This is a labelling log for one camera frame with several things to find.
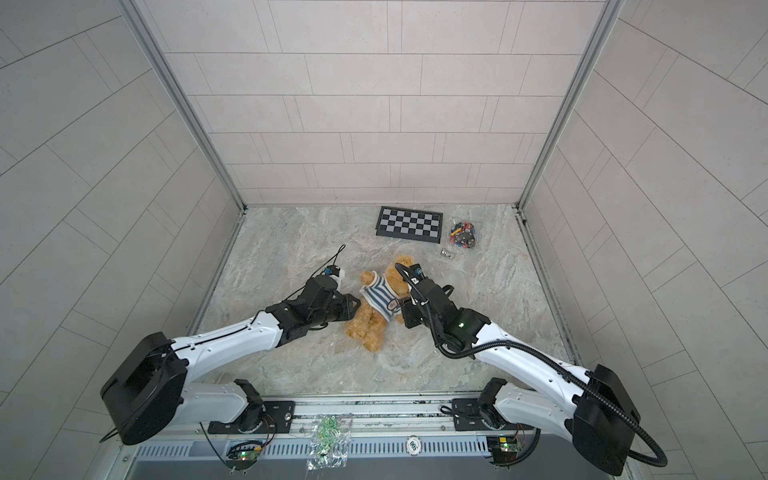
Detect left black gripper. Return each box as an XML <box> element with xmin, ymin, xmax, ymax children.
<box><xmin>307</xmin><ymin>294</ymin><xmax>366</xmax><ymax>329</ymax></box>

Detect brown teddy bear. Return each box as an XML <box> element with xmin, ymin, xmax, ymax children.
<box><xmin>345</xmin><ymin>255</ymin><xmax>416</xmax><ymax>353</ymax></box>

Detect blue white striped sweater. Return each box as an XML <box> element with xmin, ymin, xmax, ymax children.
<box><xmin>360</xmin><ymin>272</ymin><xmax>402</xmax><ymax>322</ymax></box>

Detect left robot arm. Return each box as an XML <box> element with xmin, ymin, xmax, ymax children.
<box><xmin>100</xmin><ymin>275</ymin><xmax>361</xmax><ymax>445</ymax></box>

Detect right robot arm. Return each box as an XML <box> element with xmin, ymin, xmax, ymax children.
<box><xmin>397</xmin><ymin>265</ymin><xmax>667</xmax><ymax>475</ymax></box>

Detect bag of colourful small parts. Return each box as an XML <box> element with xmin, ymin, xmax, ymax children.
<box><xmin>449</xmin><ymin>220</ymin><xmax>477</xmax><ymax>249</ymax></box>

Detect black white chessboard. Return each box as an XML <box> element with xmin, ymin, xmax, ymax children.
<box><xmin>375</xmin><ymin>206</ymin><xmax>443</xmax><ymax>244</ymax></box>

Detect round white sticker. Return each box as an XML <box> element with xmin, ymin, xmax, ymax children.
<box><xmin>405</xmin><ymin>435</ymin><xmax>423</xmax><ymax>456</ymax></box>

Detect right circuit board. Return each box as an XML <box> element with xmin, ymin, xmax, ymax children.
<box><xmin>486</xmin><ymin>436</ymin><xmax>520</xmax><ymax>467</ymax></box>

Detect circuit board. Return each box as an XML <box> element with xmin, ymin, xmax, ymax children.
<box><xmin>226</xmin><ymin>440</ymin><xmax>265</xmax><ymax>471</ymax></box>
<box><xmin>486</xmin><ymin>436</ymin><xmax>520</xmax><ymax>467</ymax></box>

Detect clear bag with green parts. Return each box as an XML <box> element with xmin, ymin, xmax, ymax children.
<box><xmin>307</xmin><ymin>415</ymin><xmax>353</xmax><ymax>471</ymax></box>

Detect left circuit board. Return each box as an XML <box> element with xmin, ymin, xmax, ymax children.
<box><xmin>226</xmin><ymin>440</ymin><xmax>265</xmax><ymax>471</ymax></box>

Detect black corrugated cable hose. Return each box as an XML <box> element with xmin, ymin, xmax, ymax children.
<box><xmin>393</xmin><ymin>261</ymin><xmax>668</xmax><ymax>469</ymax></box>

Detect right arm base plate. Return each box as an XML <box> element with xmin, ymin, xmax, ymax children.
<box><xmin>440</xmin><ymin>398</ymin><xmax>534</xmax><ymax>432</ymax></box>

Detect aluminium mounting rail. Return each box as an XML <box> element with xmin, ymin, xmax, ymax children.
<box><xmin>116</xmin><ymin>392</ymin><xmax>622</xmax><ymax>444</ymax></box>

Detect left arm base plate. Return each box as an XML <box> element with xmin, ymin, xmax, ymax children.
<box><xmin>207</xmin><ymin>401</ymin><xmax>296</xmax><ymax>435</ymax></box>

